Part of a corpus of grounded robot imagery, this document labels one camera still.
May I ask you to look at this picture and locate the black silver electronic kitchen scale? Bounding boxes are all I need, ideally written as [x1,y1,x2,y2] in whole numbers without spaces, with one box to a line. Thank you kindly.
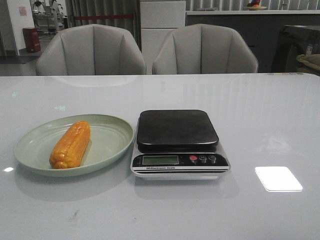
[130,109,231,181]

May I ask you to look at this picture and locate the black appliance at right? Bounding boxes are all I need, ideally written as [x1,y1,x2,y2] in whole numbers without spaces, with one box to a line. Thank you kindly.
[271,25,320,73]

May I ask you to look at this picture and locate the right grey upholstered chair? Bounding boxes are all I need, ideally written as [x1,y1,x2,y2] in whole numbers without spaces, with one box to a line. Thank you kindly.
[152,24,259,75]

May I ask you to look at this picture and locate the fruit bowl on counter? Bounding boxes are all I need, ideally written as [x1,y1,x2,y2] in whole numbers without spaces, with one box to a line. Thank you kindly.
[244,0,267,11]

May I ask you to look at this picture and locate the pale green round plate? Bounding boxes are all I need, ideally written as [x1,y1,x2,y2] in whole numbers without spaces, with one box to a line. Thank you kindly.
[14,114,135,177]

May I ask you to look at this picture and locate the beige cushion at right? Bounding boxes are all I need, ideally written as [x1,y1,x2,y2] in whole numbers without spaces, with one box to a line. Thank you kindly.
[296,54,320,76]

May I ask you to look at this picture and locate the pink wall notice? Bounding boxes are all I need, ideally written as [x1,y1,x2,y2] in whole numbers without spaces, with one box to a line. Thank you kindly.
[18,6,27,17]

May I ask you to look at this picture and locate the orange corn cob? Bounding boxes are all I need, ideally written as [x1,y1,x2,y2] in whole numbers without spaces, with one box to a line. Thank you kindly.
[49,120,91,169]

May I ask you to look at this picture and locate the dark grey counter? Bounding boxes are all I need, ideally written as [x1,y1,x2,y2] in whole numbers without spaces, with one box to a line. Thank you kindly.
[186,10,320,73]

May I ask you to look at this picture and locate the white cabinet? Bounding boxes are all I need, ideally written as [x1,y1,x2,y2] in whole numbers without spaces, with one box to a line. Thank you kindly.
[139,0,186,75]

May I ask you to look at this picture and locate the left grey upholstered chair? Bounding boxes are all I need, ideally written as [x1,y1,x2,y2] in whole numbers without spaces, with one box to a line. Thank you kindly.
[35,24,147,76]

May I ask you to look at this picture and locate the grey upholstered chair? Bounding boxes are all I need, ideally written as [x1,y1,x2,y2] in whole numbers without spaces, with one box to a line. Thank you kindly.
[35,24,147,76]
[152,24,259,75]

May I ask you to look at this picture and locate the red trash bin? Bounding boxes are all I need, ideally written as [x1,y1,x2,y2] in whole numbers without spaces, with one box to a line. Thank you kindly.
[22,27,41,53]

